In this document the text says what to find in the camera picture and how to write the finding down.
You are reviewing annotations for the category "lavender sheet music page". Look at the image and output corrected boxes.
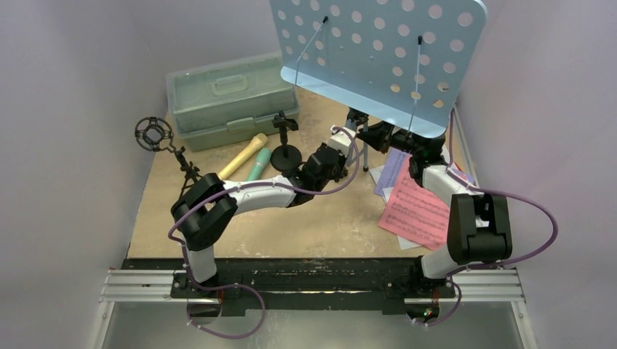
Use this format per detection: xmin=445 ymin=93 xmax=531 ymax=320
xmin=373 ymin=148 xmax=476 ymax=198

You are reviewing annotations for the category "black round-base microphone stand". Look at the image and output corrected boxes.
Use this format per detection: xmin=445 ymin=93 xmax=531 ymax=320
xmin=270 ymin=111 xmax=302 ymax=172

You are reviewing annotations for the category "mint green microphone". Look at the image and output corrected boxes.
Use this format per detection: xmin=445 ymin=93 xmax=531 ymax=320
xmin=247 ymin=148 xmax=271 ymax=181

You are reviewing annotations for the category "light blue music stand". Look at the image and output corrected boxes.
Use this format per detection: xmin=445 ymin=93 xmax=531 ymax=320
xmin=268 ymin=0 xmax=489 ymax=173

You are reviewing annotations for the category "cream yellow microphone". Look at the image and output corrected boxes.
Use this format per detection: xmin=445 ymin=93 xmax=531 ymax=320
xmin=218 ymin=133 xmax=268 ymax=180

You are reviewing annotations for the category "black tripod microphone stand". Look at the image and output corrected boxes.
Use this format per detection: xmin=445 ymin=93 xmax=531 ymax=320
xmin=134 ymin=117 xmax=202 ymax=197

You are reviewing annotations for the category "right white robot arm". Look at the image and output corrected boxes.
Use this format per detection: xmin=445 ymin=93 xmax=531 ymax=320
xmin=358 ymin=121 xmax=513 ymax=296

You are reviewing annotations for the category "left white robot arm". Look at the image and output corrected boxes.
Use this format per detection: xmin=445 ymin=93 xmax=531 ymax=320
xmin=170 ymin=143 xmax=359 ymax=297

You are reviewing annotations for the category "grey-green plastic toolbox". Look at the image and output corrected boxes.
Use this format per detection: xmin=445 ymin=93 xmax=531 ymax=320
xmin=166 ymin=52 xmax=300 ymax=151

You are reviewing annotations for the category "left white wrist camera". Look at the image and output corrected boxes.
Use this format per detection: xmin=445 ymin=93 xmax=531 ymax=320
xmin=326 ymin=125 xmax=357 ymax=157

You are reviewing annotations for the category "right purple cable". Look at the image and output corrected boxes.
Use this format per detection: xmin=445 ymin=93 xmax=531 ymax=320
xmin=445 ymin=108 xmax=560 ymax=278

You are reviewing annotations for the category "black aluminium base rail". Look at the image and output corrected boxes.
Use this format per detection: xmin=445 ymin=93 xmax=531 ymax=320
xmin=100 ymin=258 xmax=524 ymax=318

